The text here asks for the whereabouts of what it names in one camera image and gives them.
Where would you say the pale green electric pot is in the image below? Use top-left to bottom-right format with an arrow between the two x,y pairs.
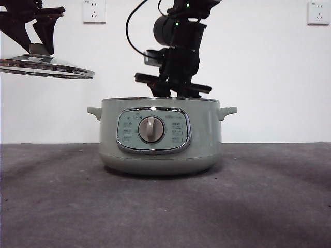
86,97 -> 238,177

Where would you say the glass lid with green knob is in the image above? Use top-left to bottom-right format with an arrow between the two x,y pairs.
0,43 -> 96,80

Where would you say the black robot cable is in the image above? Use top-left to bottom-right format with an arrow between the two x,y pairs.
125,0 -> 156,56

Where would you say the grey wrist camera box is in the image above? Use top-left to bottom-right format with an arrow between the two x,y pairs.
143,49 -> 169,67

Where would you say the white wall socket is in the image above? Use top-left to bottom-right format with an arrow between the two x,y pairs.
82,0 -> 106,25
307,1 -> 330,26

